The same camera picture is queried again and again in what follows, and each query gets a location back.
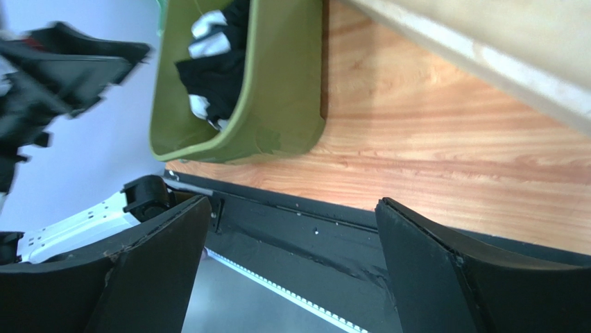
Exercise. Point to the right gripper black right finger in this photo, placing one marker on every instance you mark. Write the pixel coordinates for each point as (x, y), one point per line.
(447, 280)

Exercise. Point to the black garment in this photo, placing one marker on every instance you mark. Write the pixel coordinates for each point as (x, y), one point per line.
(219, 78)

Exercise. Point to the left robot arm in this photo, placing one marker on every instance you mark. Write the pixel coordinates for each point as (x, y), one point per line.
(138, 201)

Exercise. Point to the white tank top navy trim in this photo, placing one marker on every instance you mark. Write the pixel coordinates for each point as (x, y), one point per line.
(208, 40)

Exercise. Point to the olive green plastic basket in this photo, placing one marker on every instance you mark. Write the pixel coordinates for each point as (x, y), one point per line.
(278, 113)

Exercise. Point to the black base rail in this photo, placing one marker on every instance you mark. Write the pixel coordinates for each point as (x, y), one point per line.
(320, 254)

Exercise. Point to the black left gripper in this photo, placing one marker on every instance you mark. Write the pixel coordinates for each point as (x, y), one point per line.
(40, 85)

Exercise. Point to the wooden clothes rack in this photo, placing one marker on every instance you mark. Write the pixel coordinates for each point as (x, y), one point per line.
(535, 51)

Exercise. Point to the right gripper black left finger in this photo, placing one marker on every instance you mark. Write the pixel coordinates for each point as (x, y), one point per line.
(139, 280)

